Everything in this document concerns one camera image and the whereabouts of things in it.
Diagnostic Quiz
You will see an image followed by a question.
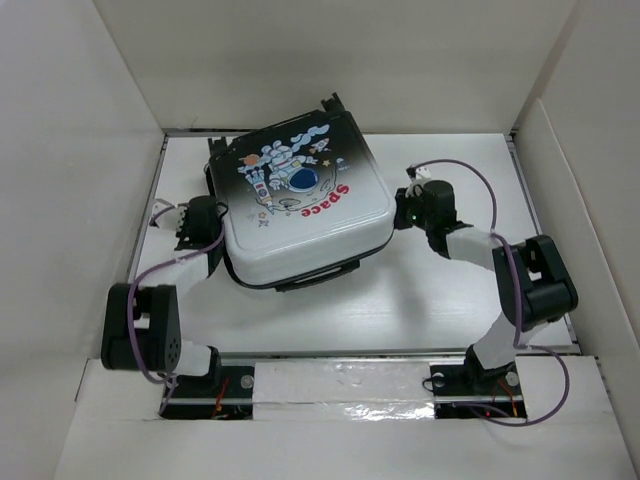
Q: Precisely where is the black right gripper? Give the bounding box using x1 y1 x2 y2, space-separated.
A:
376 187 432 232

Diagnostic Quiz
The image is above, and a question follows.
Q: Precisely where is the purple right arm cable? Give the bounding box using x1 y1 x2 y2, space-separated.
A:
407 158 570 426

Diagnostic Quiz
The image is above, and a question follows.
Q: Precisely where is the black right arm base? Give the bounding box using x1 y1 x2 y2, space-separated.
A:
422 362 527 419

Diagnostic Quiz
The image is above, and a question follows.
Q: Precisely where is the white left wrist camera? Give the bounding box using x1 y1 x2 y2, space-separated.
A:
148 198 188 232

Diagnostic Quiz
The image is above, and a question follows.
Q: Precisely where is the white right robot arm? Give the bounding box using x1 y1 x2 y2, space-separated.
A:
394 180 579 393

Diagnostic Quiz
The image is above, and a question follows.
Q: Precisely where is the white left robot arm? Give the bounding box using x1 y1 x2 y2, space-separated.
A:
100 195 227 397

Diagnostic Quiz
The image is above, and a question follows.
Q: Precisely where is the black suitcase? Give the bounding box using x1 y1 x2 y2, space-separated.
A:
204 95 396 291

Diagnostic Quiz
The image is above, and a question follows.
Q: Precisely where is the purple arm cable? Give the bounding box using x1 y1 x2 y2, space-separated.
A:
407 158 570 426
127 202 226 416

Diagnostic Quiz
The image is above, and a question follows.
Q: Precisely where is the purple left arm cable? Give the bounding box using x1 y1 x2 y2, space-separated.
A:
127 202 226 416

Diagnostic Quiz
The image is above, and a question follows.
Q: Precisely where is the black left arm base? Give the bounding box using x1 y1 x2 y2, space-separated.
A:
160 365 255 421

